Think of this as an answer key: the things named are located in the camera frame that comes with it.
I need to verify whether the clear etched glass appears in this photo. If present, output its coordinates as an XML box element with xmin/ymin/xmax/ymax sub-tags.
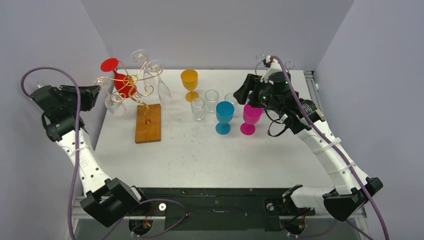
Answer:
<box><xmin>224</xmin><ymin>93</ymin><xmax>239</xmax><ymax>117</ymax></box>
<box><xmin>190</xmin><ymin>97</ymin><xmax>206</xmax><ymax>121</ymax></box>
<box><xmin>204</xmin><ymin>89</ymin><xmax>219</xmax><ymax>113</ymax></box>

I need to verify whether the pink wine glass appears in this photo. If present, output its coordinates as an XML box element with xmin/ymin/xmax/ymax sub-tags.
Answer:
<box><xmin>240</xmin><ymin>104</ymin><xmax>263</xmax><ymax>136</ymax></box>

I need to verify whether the blue wine glass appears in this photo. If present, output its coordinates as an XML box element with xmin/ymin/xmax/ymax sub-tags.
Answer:
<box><xmin>215</xmin><ymin>101</ymin><xmax>235</xmax><ymax>135</ymax></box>

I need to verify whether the clear wine glass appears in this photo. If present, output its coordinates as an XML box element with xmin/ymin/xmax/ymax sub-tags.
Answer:
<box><xmin>143</xmin><ymin>60</ymin><xmax>172</xmax><ymax>104</ymax></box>
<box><xmin>96</xmin><ymin>76</ymin><xmax>126</xmax><ymax>116</ymax></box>

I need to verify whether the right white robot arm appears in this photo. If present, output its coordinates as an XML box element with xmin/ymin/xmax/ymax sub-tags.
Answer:
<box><xmin>233</xmin><ymin>71</ymin><xmax>383</xmax><ymax>222</ymax></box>

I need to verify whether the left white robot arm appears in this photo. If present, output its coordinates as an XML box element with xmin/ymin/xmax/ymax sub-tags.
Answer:
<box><xmin>30</xmin><ymin>85</ymin><xmax>149</xmax><ymax>227</ymax></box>

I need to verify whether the red wine glass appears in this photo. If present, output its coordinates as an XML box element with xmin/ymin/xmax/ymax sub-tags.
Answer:
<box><xmin>100</xmin><ymin>57</ymin><xmax>137</xmax><ymax>99</ymax></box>

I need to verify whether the wooden rack base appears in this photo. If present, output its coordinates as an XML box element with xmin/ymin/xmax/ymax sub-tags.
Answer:
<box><xmin>134</xmin><ymin>104</ymin><xmax>162</xmax><ymax>144</ymax></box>

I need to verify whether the clear wine glass back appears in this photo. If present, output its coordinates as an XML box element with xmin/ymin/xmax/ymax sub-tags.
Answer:
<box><xmin>143</xmin><ymin>60</ymin><xmax>172</xmax><ymax>104</ymax></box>

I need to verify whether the yellow plastic goblet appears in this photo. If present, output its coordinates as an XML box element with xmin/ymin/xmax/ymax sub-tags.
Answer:
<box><xmin>180</xmin><ymin>69</ymin><xmax>199</xmax><ymax>102</ymax></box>

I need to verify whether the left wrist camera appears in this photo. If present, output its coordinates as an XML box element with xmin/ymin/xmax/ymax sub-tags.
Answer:
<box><xmin>37</xmin><ymin>81</ymin><xmax>46</xmax><ymax>89</ymax></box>

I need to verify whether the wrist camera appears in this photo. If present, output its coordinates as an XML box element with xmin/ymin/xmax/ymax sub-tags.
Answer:
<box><xmin>260</xmin><ymin>55</ymin><xmax>282</xmax><ymax>83</ymax></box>
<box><xmin>37</xmin><ymin>81</ymin><xmax>46</xmax><ymax>89</ymax></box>

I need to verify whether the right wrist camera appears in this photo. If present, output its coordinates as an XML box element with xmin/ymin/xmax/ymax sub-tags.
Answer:
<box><xmin>260</xmin><ymin>55</ymin><xmax>282</xmax><ymax>83</ymax></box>

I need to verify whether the chrome wire glass rack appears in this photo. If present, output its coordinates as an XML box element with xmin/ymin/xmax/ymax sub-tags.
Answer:
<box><xmin>254</xmin><ymin>54</ymin><xmax>296</xmax><ymax>77</ymax></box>

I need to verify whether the gold wire glass rack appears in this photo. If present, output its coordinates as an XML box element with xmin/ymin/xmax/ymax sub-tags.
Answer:
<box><xmin>106</xmin><ymin>49</ymin><xmax>155</xmax><ymax>106</ymax></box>

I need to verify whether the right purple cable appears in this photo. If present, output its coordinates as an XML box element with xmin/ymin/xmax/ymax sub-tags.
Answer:
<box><xmin>269</xmin><ymin>55</ymin><xmax>391</xmax><ymax>240</ymax></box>

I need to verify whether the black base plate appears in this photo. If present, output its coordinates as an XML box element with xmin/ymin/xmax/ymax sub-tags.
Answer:
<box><xmin>132</xmin><ymin>187</ymin><xmax>316</xmax><ymax>232</ymax></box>

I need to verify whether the aluminium rail frame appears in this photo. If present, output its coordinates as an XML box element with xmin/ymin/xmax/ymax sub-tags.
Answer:
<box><xmin>62</xmin><ymin>195</ymin><xmax>372</xmax><ymax>240</ymax></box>

